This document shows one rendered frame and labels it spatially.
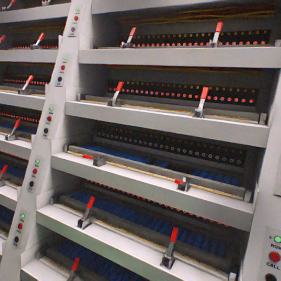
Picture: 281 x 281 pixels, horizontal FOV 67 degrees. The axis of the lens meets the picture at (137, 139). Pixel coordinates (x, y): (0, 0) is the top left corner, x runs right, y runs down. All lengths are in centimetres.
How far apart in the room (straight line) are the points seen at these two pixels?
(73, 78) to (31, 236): 55
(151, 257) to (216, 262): 16
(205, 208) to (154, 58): 43
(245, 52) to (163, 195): 40
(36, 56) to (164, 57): 54
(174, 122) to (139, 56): 24
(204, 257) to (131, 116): 41
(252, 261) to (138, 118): 42
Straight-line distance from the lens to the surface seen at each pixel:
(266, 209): 53
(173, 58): 64
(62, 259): 84
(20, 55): 106
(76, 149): 76
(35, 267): 87
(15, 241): 88
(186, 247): 63
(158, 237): 65
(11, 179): 102
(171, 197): 56
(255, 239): 54
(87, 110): 71
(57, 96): 81
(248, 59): 61
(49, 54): 93
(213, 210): 54
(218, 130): 55
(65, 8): 99
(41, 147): 81
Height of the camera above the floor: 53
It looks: 4 degrees up
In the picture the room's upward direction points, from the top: 13 degrees clockwise
